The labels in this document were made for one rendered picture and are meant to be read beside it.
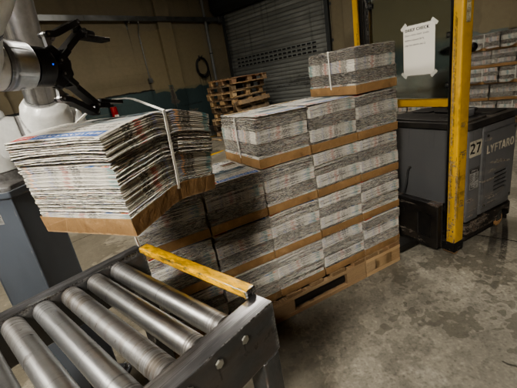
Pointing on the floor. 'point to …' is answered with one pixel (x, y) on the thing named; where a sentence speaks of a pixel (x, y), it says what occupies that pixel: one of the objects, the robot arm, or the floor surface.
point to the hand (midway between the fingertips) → (108, 70)
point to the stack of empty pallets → (232, 85)
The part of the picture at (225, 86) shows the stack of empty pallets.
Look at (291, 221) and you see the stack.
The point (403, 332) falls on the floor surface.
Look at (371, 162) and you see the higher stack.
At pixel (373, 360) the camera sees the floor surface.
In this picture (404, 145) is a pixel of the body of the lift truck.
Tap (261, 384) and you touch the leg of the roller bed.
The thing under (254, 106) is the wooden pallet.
